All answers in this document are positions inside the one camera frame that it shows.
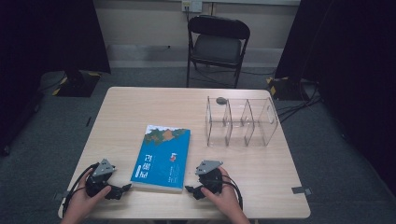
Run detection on person's right hand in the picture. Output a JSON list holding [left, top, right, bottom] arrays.
[[200, 166, 245, 219]]

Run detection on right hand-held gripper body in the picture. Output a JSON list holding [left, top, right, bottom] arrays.
[[195, 160, 224, 195]]

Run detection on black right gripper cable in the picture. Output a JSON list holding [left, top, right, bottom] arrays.
[[221, 174, 245, 210]]

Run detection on black curtain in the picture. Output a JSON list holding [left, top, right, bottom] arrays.
[[274, 0, 396, 198], [0, 0, 112, 157]]

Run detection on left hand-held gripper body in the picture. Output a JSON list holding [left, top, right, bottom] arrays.
[[85, 158, 117, 198]]

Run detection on grey tape strip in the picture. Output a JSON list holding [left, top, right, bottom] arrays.
[[52, 190, 69, 202], [290, 186, 313, 196]]

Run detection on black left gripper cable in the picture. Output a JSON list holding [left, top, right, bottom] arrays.
[[62, 163, 96, 218]]

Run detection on black floor cables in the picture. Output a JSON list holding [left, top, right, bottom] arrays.
[[276, 81, 323, 124]]

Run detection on black folding chair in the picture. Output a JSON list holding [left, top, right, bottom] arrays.
[[186, 14, 252, 90]]

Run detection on white wall outlet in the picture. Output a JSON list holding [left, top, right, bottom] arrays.
[[181, 0, 204, 13]]

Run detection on blue book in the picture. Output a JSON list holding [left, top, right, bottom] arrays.
[[130, 124, 191, 193]]

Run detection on clear acrylic book rack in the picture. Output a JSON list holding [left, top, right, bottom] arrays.
[[205, 95, 279, 148]]

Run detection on black stand base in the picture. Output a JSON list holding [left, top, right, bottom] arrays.
[[51, 70, 103, 98], [265, 76, 321, 102]]

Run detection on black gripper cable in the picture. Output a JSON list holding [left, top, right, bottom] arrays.
[[62, 163, 96, 218], [221, 174, 245, 210]]

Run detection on person's left hand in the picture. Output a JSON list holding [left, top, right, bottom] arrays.
[[63, 176, 112, 220]]

